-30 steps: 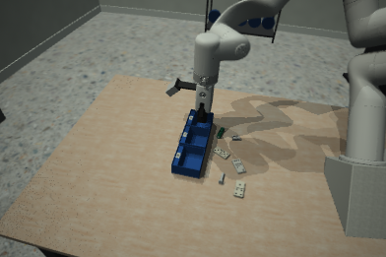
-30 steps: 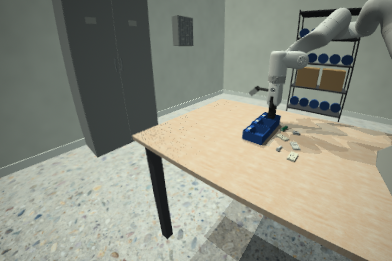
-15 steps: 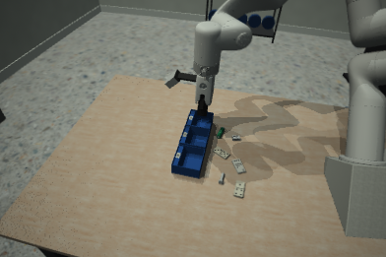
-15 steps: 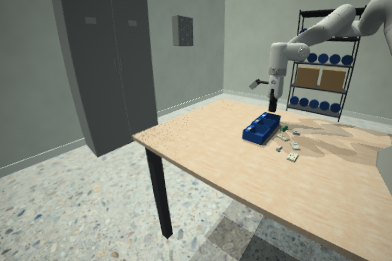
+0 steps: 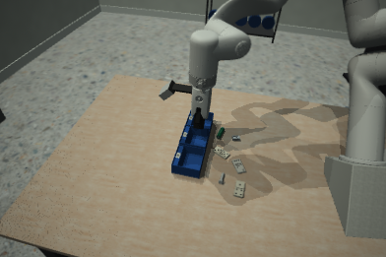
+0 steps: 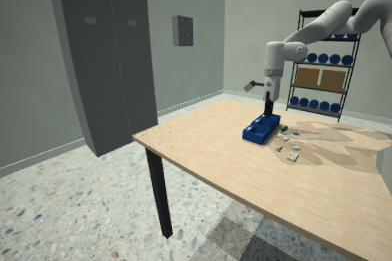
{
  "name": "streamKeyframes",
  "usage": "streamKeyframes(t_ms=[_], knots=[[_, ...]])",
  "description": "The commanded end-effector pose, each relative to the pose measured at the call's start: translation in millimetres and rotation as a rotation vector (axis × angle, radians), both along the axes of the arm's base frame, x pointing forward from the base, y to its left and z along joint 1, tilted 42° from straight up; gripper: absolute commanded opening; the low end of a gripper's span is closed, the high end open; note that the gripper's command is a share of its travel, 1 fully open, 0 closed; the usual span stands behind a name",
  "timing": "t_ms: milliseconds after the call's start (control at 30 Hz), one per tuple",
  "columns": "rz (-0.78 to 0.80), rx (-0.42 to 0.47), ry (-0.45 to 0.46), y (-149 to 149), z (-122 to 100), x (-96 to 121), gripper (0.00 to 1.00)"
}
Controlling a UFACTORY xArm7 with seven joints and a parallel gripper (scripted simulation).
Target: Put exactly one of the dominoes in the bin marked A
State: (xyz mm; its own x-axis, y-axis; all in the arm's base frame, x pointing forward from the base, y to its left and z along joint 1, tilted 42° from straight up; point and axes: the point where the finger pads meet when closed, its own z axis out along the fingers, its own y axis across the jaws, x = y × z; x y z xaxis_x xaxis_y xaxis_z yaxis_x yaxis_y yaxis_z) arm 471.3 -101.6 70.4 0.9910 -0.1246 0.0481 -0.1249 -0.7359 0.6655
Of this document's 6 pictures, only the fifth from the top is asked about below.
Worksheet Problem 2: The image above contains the blue rack of bins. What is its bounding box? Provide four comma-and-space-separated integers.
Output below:
171, 110, 214, 178

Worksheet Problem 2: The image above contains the green battery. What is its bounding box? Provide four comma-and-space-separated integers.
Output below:
217, 127, 225, 139

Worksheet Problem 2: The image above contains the white domino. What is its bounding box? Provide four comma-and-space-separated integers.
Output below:
213, 146, 229, 160
232, 159, 245, 174
233, 180, 245, 198

